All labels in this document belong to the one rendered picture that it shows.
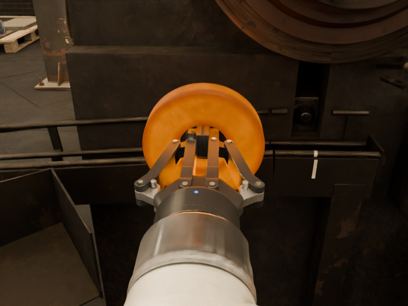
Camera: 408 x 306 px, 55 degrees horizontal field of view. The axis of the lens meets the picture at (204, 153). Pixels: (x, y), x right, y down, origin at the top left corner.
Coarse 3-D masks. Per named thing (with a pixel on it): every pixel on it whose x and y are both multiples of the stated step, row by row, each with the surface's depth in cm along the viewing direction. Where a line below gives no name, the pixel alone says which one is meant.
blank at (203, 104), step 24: (168, 96) 47; (192, 96) 45; (216, 96) 45; (240, 96) 48; (168, 120) 47; (192, 120) 47; (216, 120) 47; (240, 120) 47; (144, 144) 49; (240, 144) 49; (264, 144) 49
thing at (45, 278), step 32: (0, 192) 63; (32, 192) 66; (64, 192) 60; (0, 224) 65; (32, 224) 68; (64, 224) 69; (0, 256) 64; (32, 256) 64; (64, 256) 63; (96, 256) 53; (0, 288) 58; (32, 288) 58; (64, 288) 58; (96, 288) 57
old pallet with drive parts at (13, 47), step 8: (8, 32) 468; (16, 32) 466; (24, 32) 466; (32, 32) 483; (0, 40) 430; (8, 40) 430; (16, 40) 442; (24, 40) 482; (32, 40) 483; (8, 48) 434; (16, 48) 442
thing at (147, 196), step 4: (152, 180) 38; (156, 180) 38; (152, 184) 38; (156, 184) 38; (148, 188) 38; (152, 188) 38; (156, 188) 38; (136, 192) 38; (140, 192) 38; (144, 192) 38; (148, 192) 38; (152, 192) 38; (156, 192) 38; (136, 196) 38; (140, 196) 38; (144, 196) 38; (148, 196) 37; (152, 196) 37; (144, 200) 38; (148, 200) 38; (152, 200) 37; (152, 204) 38
